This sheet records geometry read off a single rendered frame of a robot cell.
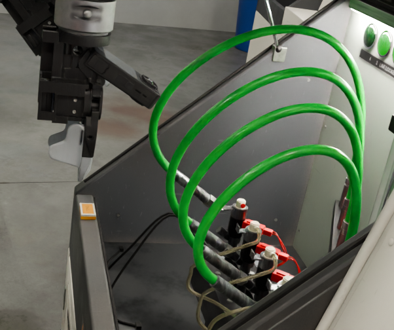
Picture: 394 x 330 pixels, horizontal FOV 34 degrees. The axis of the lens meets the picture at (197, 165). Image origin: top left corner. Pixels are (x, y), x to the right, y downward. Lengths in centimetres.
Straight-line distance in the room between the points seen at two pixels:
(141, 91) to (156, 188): 60
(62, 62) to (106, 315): 43
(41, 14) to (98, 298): 46
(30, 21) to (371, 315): 64
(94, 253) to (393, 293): 63
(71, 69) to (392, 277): 47
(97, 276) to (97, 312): 10
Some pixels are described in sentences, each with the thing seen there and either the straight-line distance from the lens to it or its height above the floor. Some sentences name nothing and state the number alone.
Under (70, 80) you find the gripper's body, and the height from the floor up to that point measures 134.
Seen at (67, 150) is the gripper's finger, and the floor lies 125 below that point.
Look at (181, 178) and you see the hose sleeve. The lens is 108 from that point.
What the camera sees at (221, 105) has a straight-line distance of 96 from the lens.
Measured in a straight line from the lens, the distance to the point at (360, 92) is 113.
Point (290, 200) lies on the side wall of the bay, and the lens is 155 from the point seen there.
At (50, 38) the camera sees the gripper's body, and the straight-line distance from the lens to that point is 84.
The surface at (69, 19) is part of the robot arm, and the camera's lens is 82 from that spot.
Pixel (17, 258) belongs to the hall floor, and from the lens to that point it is 295.
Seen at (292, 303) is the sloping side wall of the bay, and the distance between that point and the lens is 83.
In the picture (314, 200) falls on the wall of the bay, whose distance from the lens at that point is 152.
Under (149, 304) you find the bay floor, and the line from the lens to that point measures 131.
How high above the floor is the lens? 160
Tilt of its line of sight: 23 degrees down
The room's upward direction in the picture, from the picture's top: 10 degrees clockwise
